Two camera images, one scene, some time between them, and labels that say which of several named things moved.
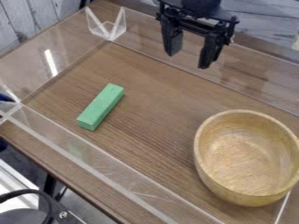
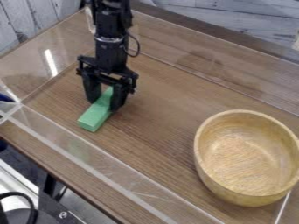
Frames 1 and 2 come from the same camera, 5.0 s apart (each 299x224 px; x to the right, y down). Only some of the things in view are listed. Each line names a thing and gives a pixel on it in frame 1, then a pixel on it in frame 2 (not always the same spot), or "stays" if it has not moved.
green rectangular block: (101, 106) stays
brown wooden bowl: (248, 157) stays
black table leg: (50, 185) stays
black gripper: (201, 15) -> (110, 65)
